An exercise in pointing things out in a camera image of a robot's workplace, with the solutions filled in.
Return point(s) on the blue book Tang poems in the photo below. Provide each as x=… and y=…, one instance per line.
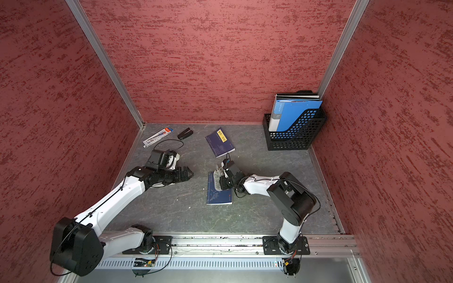
x=219, y=143

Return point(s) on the blue folder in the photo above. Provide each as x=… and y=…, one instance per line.
x=286, y=112

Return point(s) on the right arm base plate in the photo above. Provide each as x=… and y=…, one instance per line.
x=278, y=246

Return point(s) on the white red pen package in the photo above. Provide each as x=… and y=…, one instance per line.
x=157, y=137

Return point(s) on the black stapler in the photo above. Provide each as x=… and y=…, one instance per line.
x=185, y=134

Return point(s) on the blue book Zhuangzi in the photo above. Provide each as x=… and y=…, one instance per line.
x=215, y=197

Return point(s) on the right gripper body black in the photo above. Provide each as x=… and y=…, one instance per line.
x=227, y=183

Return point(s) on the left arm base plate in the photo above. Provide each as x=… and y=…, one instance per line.
x=155, y=245

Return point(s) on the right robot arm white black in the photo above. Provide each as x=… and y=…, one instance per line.
x=295, y=202

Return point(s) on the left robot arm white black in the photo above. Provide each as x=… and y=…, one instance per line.
x=79, y=244

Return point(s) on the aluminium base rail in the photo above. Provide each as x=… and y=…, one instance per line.
x=237, y=252

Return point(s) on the grey knitted cloth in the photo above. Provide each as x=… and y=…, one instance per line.
x=217, y=174

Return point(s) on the dark folders behind blue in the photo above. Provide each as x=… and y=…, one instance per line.
x=299, y=95

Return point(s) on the black mesh file holder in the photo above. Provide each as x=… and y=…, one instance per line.
x=300, y=134

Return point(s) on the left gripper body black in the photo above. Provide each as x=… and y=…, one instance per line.
x=168, y=175

